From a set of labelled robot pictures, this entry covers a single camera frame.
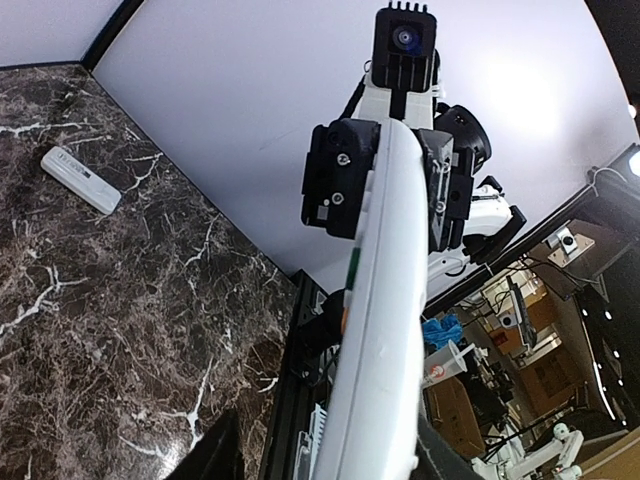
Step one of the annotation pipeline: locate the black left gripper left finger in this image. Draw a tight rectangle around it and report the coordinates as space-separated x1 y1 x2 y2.
188 409 244 480

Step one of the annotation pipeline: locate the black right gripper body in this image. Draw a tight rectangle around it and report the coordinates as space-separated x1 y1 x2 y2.
299 118 494 254

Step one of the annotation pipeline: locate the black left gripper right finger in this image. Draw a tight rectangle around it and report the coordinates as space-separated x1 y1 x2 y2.
417 415 480 480

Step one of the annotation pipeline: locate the white remote control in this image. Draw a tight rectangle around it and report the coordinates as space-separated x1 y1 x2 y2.
40 146 121 215
313 119 429 479

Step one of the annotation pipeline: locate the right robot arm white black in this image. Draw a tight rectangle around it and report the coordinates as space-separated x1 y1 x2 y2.
301 104 526 285

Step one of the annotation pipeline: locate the cardboard box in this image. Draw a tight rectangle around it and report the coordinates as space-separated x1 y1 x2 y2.
426 377 486 460

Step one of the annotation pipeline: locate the clear plastic cup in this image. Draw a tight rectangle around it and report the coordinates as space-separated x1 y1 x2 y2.
422 340 475 388

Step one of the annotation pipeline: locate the blue cloth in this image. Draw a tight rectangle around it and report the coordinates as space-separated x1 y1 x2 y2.
422 313 463 350

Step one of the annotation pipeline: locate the white slotted cable duct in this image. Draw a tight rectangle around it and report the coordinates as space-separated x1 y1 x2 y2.
292 404 327 480

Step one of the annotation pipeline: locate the black front table rail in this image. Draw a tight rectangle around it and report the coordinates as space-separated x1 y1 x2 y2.
258 270 338 479

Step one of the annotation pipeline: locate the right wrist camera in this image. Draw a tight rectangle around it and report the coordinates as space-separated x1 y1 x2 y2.
369 1 438 120

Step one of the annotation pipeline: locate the black right frame post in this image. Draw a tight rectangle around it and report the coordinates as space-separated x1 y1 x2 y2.
1 0 143 70

